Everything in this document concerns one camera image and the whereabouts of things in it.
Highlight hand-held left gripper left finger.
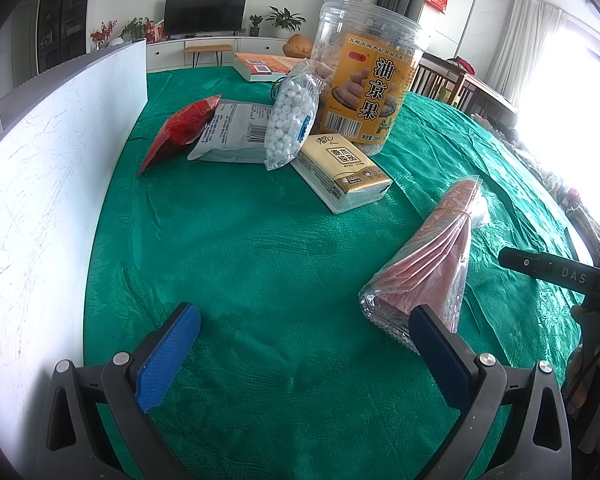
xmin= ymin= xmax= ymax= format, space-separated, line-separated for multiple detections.
xmin=37 ymin=302 xmax=202 ymax=480

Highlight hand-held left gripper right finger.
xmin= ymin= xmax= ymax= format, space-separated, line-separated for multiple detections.
xmin=409 ymin=304 xmax=573 ymax=480

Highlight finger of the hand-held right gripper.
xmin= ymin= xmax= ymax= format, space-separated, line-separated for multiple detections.
xmin=498 ymin=247 xmax=556 ymax=279

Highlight pink plastic bag bundle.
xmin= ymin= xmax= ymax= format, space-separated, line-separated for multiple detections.
xmin=358 ymin=175 xmax=491 ymax=353

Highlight white cardboard box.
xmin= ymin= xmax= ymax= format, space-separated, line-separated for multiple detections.
xmin=0 ymin=37 xmax=148 ymax=480

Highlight red patterned packet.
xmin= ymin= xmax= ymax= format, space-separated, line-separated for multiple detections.
xmin=136 ymin=94 xmax=223 ymax=177

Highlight green tablecloth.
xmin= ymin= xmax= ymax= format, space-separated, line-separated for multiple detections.
xmin=82 ymin=65 xmax=600 ymax=480

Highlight bright window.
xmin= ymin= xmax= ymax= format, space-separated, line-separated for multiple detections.
xmin=517 ymin=30 xmax=600 ymax=196

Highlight wooden railing bed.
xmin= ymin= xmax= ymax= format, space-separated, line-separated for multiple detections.
xmin=411 ymin=51 xmax=518 ymax=116

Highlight yellow white tissue pack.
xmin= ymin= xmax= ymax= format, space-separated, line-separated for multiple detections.
xmin=291 ymin=132 xmax=394 ymax=216

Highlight white curtain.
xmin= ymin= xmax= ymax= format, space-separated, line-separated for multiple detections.
xmin=487 ymin=0 xmax=568 ymax=106

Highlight white snack packet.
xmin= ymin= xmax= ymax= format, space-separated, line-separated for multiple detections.
xmin=187 ymin=99 xmax=276 ymax=164

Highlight clear plastic snack jar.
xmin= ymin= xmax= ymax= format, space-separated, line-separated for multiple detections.
xmin=307 ymin=0 xmax=425 ymax=157

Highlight clear bag of white balls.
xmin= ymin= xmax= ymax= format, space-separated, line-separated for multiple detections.
xmin=263 ymin=58 xmax=322 ymax=172

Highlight white television cabinet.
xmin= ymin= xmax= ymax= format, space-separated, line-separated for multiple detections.
xmin=145 ymin=35 xmax=293 ymax=72

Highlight orange cover book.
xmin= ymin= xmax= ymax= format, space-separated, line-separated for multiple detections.
xmin=231 ymin=52 xmax=307 ymax=83

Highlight wooden stool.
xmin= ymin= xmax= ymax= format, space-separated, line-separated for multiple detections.
xmin=184 ymin=43 xmax=235 ymax=68

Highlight orange lounge chair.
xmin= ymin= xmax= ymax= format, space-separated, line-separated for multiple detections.
xmin=283 ymin=33 xmax=315 ymax=59

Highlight red flowers in vase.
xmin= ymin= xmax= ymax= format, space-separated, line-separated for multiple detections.
xmin=90 ymin=21 xmax=118 ymax=51

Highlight bushy green potted plant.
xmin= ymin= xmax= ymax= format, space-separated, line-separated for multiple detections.
xmin=120 ymin=16 xmax=153 ymax=42

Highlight large green potted plant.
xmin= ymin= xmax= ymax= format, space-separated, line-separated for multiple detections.
xmin=266 ymin=6 xmax=307 ymax=38

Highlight black television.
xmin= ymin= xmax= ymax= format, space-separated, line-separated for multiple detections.
xmin=163 ymin=0 xmax=248 ymax=40

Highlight black display cabinet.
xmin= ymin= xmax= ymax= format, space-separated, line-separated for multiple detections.
xmin=35 ymin=0 xmax=91 ymax=76

